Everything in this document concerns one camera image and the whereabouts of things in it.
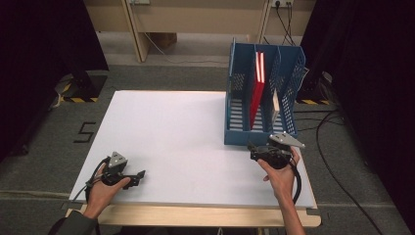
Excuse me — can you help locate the white book green leaf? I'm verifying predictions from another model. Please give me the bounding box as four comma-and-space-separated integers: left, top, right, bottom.
268, 87, 281, 126

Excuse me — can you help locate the white floor cable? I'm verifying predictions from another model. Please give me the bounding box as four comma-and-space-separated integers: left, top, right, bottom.
143, 31, 229, 66

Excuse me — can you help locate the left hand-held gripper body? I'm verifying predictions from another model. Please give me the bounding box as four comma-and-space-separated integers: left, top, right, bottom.
100, 151, 129, 188

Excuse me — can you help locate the beige wooden desk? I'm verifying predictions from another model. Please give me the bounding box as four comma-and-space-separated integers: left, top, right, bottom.
81, 0, 317, 64

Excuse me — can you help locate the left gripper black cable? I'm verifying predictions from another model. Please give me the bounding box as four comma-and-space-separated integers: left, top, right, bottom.
71, 156, 112, 204

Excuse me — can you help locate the person's right hand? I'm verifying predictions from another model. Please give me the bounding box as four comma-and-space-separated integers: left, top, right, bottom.
257, 146, 301, 201

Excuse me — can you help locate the person's left hand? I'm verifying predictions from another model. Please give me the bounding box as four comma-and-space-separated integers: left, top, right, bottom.
82, 175, 132, 220

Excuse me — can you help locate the blue file rack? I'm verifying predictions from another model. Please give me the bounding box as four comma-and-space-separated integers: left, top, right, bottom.
223, 36, 307, 147

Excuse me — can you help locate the wooden table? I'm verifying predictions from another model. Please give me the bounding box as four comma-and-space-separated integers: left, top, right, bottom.
67, 89, 322, 228

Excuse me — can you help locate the wall socket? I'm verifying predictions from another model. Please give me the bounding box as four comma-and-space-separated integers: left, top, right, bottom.
270, 0, 295, 8

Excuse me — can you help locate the white table board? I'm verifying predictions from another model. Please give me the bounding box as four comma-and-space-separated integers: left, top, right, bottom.
68, 89, 317, 210

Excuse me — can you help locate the cardboard box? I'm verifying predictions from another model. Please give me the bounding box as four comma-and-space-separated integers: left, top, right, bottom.
152, 32, 179, 51

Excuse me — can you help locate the black curtain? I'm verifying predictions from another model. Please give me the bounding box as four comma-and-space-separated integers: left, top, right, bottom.
300, 0, 415, 229
0, 0, 110, 161

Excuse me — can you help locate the black stand base striped tape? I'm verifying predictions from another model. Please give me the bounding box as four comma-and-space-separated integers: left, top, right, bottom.
295, 70, 334, 106
62, 70, 110, 104

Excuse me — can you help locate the black power cable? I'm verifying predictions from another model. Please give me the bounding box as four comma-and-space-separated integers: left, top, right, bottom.
275, 1, 292, 45
283, 1, 297, 47

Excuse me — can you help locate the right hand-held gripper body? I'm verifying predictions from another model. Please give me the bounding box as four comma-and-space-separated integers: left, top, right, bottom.
259, 131, 306, 170

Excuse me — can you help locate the long black floor cable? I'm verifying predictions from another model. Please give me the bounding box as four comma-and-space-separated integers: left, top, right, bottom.
314, 109, 385, 235

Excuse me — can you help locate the right gripper thick black cable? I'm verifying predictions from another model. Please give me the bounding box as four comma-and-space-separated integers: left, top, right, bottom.
288, 161, 302, 205

